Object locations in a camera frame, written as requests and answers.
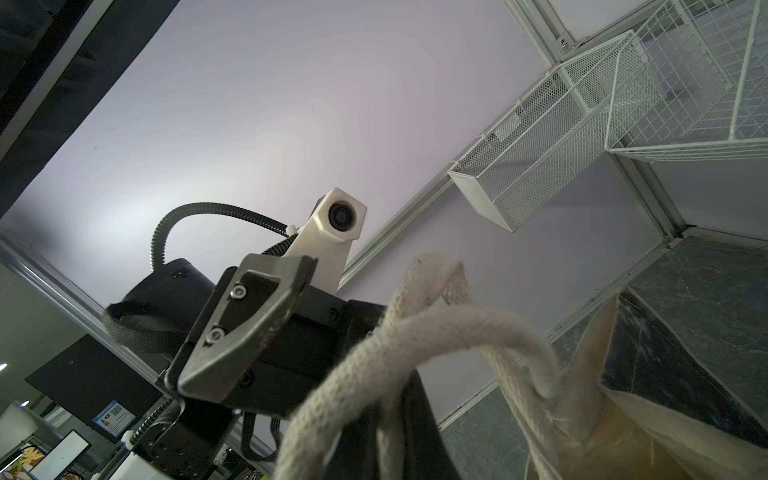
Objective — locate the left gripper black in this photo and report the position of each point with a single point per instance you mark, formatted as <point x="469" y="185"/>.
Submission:
<point x="265" y="338"/>

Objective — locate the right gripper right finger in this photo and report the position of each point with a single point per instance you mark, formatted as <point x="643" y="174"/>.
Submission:
<point x="425" y="455"/>

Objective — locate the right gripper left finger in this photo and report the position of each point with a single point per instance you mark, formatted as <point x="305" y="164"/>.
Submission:
<point x="356" y="454"/>

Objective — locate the cream canvas grocery bag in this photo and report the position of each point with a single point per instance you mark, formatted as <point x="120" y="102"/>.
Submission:
<point x="633" y="402"/>

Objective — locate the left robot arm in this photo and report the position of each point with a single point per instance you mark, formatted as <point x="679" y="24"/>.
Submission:
<point x="180" y="440"/>

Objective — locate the small white mesh basket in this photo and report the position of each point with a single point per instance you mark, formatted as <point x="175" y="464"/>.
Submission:
<point x="544" y="141"/>

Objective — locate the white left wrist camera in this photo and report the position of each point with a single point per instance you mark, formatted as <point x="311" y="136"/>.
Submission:
<point x="335" y="223"/>

